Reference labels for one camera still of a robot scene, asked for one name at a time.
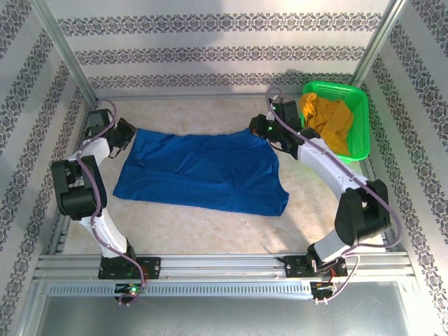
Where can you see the blue t-shirt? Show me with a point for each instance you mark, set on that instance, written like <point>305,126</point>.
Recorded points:
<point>196,168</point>

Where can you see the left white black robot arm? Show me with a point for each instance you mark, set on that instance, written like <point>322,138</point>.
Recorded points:
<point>77,196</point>

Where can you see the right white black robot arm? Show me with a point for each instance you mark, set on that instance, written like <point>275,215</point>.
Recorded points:
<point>360,217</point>

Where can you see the yellow cloth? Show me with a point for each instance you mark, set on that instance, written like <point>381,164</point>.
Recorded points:
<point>332,122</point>

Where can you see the green plastic basket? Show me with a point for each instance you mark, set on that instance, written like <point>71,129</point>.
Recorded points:
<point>360,115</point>

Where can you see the grey sheet metal panel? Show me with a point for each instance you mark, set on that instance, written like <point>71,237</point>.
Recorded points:
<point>224,315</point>

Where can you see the aluminium back rail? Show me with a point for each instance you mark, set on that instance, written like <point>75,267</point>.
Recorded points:
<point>196,96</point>

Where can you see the slanted aluminium frame post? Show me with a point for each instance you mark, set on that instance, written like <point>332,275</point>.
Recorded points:
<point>63,49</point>
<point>378,38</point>

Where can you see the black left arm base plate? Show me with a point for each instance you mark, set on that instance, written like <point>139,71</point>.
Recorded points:
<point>154,267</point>

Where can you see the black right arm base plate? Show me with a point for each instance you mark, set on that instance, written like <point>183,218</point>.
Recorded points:
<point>294,267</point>

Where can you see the long aluminium mounting rail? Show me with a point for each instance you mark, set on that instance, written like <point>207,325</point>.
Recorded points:
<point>224,266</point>

